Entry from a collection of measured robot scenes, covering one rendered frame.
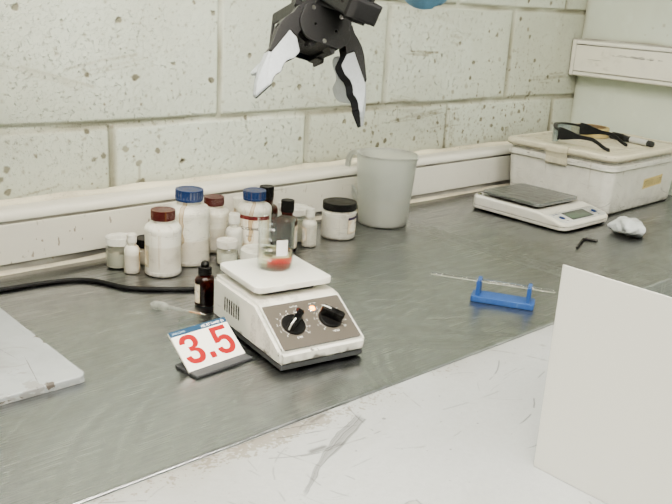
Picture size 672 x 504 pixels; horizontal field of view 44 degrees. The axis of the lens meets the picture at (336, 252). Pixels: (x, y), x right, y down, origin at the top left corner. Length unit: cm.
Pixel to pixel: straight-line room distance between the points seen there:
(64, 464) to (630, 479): 55
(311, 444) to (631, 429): 32
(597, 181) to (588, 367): 122
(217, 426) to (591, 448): 39
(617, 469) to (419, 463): 19
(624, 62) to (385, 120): 75
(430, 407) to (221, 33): 87
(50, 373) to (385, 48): 113
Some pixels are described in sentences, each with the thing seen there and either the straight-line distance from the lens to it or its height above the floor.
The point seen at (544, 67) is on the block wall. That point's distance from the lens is 238.
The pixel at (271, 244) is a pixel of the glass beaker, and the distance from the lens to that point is 114.
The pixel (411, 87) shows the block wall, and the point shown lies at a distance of 196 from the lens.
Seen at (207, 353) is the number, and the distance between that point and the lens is 108.
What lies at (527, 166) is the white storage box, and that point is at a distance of 213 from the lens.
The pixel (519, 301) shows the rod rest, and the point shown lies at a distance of 136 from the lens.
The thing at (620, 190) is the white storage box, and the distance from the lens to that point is 207.
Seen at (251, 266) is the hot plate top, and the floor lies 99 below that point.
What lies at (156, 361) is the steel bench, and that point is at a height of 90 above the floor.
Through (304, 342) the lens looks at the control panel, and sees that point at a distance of 107.
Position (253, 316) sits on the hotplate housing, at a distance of 110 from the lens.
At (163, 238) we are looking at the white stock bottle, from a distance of 137.
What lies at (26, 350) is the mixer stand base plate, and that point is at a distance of 112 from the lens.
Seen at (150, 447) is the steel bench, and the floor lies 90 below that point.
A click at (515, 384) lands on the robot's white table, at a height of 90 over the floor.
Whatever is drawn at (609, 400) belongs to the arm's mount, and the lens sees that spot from 84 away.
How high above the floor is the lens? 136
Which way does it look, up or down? 17 degrees down
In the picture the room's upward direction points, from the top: 3 degrees clockwise
